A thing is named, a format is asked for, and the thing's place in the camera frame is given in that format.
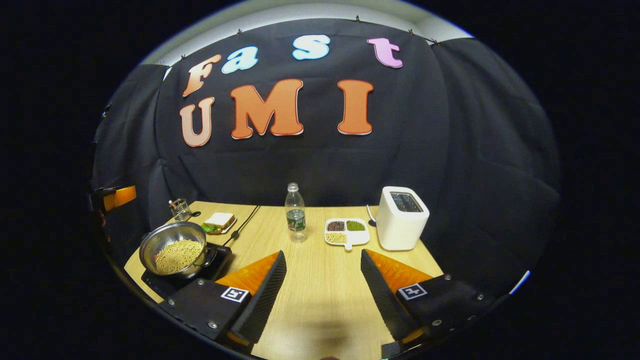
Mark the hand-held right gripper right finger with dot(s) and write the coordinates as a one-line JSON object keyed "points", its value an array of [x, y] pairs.
{"points": [[385, 300]]}

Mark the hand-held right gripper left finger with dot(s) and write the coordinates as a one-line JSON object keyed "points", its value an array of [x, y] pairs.
{"points": [[262, 300]]}

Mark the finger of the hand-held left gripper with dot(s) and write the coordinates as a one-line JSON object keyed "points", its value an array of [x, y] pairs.
{"points": [[122, 196]]}

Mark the black induction cooktop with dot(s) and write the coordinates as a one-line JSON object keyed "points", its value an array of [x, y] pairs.
{"points": [[220, 257]]}

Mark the heap of yellow soybeans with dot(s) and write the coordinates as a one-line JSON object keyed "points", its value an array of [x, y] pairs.
{"points": [[179, 256]]}

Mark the white divided bean dish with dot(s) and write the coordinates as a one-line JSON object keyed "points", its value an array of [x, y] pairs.
{"points": [[350, 239]]}

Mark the white toaster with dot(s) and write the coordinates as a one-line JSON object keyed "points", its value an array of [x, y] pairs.
{"points": [[400, 225]]}

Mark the sandwich on small plate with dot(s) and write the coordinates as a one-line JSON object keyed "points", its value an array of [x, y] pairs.
{"points": [[219, 221]]}

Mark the clear plastic water bottle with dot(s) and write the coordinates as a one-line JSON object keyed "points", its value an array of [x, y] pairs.
{"points": [[295, 215]]}

